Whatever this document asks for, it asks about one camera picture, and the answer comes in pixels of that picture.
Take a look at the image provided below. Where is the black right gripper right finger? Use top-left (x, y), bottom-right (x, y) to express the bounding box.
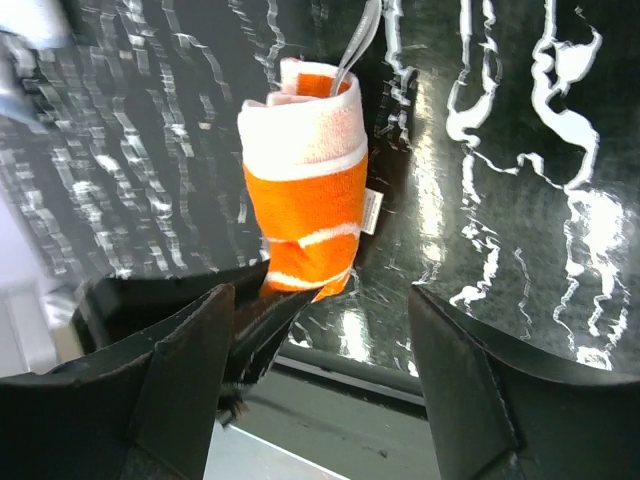
top-left (408, 285), bottom-right (639, 479)

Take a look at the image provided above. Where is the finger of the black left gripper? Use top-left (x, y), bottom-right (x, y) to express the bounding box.
top-left (217, 290), bottom-right (316, 425)

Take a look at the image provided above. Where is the light blue towel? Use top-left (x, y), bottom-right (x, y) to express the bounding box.
top-left (1, 0), bottom-right (72, 129)

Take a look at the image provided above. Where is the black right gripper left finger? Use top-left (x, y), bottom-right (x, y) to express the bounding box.
top-left (1, 285), bottom-right (235, 479)

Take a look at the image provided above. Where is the orange and white towel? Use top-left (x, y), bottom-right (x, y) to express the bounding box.
top-left (236, 0), bottom-right (385, 304)

